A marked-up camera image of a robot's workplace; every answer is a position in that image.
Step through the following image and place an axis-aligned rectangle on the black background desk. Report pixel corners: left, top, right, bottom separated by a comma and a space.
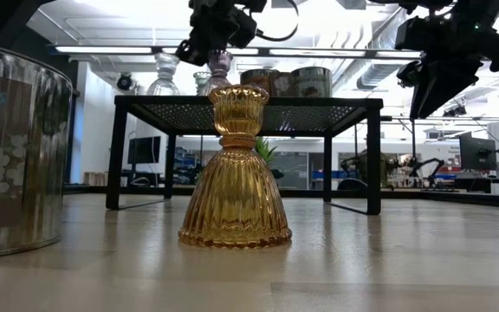
422, 175, 499, 194

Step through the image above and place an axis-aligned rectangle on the small green potted plant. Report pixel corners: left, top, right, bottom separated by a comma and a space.
254, 136, 279, 166

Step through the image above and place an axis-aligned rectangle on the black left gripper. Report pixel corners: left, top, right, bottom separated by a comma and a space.
175, 0, 269, 67

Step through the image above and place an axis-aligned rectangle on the amber glass candlestick holder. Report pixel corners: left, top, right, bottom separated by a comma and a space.
178, 84, 294, 250

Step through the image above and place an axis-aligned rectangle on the black chair back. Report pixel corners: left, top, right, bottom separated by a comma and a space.
336, 177, 368, 191

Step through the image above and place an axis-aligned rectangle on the black perforated metal riser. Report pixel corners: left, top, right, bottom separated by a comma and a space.
105, 94, 384, 217

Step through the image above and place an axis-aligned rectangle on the overhead light bar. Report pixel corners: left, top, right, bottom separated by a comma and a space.
45, 44, 499, 61

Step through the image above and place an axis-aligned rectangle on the black monitor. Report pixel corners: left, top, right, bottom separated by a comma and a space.
126, 135, 163, 166

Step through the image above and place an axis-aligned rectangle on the black monitor on arm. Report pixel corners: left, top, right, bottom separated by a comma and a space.
458, 131, 499, 172

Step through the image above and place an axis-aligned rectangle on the person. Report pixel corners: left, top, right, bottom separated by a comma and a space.
340, 149, 400, 188

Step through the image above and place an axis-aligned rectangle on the black aluminium table frame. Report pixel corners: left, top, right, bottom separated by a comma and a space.
62, 184, 499, 210

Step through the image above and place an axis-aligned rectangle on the green glass candlestick holder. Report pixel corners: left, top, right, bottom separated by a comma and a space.
192, 70, 212, 97

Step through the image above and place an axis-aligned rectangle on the black ceiling spotlight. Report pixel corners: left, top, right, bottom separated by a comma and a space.
116, 72, 134, 92

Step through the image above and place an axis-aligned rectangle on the pink glass candlestick holder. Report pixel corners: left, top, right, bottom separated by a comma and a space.
200, 49, 234, 97

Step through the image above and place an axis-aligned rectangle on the black track spotlight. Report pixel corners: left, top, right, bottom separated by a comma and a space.
444, 105, 468, 118

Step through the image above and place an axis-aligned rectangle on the clear glass candlestick holder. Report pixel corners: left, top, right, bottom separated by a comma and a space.
146, 52, 182, 97

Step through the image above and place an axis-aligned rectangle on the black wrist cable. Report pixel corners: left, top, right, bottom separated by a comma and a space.
256, 0, 300, 43

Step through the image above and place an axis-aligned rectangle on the silver ventilation duct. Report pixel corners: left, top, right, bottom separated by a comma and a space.
334, 0, 411, 90

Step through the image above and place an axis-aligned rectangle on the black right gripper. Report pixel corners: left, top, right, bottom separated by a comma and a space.
395, 16, 499, 121

